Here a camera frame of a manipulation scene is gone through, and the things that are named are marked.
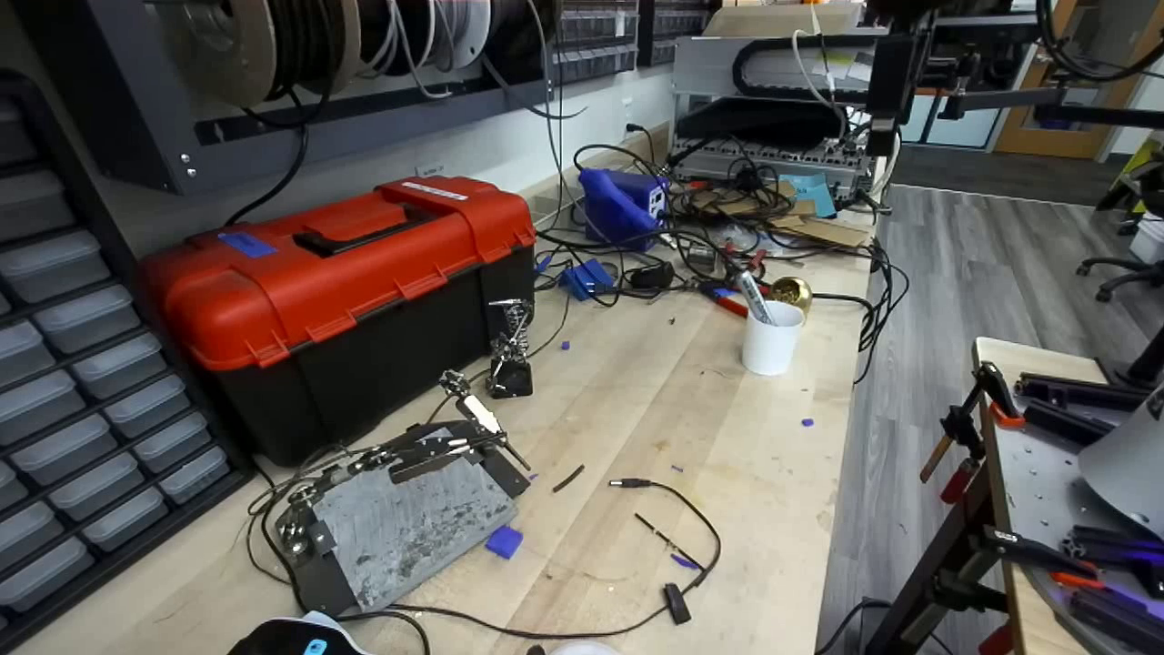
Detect grey metal plate device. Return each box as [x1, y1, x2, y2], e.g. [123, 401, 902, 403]
[275, 422, 531, 614]

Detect side table with clamps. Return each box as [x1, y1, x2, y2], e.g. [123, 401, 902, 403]
[865, 337, 1164, 655]

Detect gold dome bell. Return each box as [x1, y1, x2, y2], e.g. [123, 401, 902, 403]
[769, 275, 811, 312]

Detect red black toolbox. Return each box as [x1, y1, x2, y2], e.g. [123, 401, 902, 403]
[146, 178, 534, 467]

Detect small black clamp stand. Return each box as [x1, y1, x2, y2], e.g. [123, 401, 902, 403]
[489, 297, 531, 397]

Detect black cable on bench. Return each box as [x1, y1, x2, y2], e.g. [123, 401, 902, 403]
[246, 474, 726, 655]

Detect blue soldering station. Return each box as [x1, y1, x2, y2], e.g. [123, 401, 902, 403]
[578, 167, 666, 251]

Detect red handled pliers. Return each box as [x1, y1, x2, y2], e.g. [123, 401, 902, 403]
[697, 279, 751, 321]

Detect white mug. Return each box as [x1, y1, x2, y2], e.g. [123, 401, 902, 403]
[741, 301, 803, 374]

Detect wire spool rack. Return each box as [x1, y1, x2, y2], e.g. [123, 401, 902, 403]
[30, 0, 722, 193]

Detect blue connector box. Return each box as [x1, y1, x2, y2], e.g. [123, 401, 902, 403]
[561, 261, 615, 297]

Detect grey drawer organizer cabinet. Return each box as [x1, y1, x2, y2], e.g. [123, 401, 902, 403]
[0, 69, 243, 653]

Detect grey marker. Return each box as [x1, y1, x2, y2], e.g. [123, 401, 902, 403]
[739, 269, 772, 323]

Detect blue plastic block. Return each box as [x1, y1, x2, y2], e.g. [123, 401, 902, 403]
[489, 525, 523, 560]

